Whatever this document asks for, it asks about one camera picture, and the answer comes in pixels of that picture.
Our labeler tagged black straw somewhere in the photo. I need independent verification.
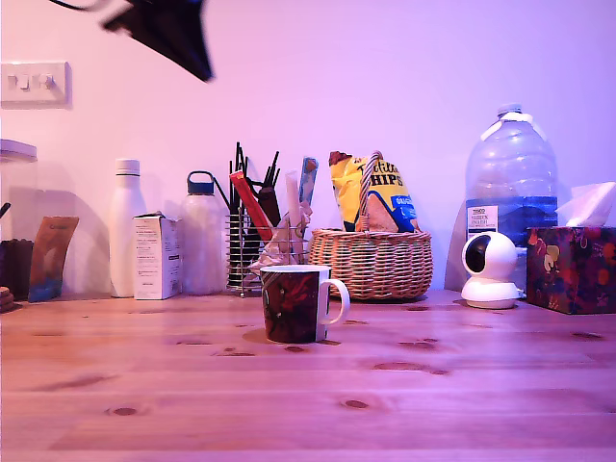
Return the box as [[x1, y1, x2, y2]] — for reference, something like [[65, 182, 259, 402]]
[[265, 151, 281, 190], [234, 141, 244, 213]]

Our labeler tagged red sachet stick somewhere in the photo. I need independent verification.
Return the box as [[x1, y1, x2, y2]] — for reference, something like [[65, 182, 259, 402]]
[[228, 170, 274, 244]]

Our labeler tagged dark brown sachet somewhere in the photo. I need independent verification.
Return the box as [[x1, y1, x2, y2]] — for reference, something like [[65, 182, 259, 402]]
[[257, 186, 282, 227]]

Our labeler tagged blue striped sachet stick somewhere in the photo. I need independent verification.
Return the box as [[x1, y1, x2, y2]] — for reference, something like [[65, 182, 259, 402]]
[[297, 156, 320, 206]]

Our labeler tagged white sachet stick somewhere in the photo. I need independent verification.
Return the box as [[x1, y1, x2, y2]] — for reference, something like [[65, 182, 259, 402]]
[[284, 168, 302, 230]]

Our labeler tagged white bottle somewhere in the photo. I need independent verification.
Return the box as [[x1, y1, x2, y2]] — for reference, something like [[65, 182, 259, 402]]
[[108, 158, 147, 298]]

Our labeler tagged clear bottle with dark cap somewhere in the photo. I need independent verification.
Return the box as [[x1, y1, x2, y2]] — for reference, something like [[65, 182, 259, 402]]
[[180, 170, 231, 295]]

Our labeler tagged white carton box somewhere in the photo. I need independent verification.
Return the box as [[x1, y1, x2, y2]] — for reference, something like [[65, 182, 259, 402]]
[[132, 210, 184, 301]]

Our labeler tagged crumpled white paper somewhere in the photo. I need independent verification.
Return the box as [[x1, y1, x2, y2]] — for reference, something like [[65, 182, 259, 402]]
[[247, 201, 313, 271]]

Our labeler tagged brown pouch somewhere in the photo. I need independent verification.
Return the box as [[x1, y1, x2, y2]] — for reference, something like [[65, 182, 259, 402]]
[[27, 215, 81, 303]]

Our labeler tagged yellow tortilla chips bag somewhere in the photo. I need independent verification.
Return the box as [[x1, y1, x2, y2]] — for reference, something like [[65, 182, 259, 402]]
[[328, 150, 420, 233]]

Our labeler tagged dark ribbed container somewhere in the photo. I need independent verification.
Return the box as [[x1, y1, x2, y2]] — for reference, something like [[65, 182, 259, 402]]
[[0, 239, 35, 300]]

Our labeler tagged dark red patterned mug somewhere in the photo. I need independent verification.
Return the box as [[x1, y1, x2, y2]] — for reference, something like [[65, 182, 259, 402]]
[[259, 264, 351, 345]]

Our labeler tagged large clear water bottle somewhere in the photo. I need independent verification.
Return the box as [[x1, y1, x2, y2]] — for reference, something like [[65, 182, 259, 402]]
[[465, 101, 559, 291]]

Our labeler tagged white tissue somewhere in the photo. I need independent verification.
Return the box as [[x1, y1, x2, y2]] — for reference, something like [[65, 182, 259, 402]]
[[555, 181, 616, 228]]

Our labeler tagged dark floral tissue box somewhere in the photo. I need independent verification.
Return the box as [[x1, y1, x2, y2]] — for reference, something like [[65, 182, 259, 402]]
[[526, 225, 616, 317]]

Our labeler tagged thick black cable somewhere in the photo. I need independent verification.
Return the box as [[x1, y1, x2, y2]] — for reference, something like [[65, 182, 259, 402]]
[[47, 0, 105, 12]]

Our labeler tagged white light switch plate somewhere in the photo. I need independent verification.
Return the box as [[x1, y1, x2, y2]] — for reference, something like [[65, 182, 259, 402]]
[[0, 61, 72, 110]]

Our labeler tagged wire utensil holder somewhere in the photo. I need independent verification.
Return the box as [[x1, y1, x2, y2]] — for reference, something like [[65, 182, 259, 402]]
[[225, 214, 313, 297]]

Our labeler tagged wicker basket with handle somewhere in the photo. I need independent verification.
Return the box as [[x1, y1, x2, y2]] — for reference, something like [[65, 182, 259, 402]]
[[307, 149, 434, 302]]

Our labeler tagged small white round camera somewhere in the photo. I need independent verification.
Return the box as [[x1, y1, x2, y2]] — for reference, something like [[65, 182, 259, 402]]
[[460, 231, 521, 310]]

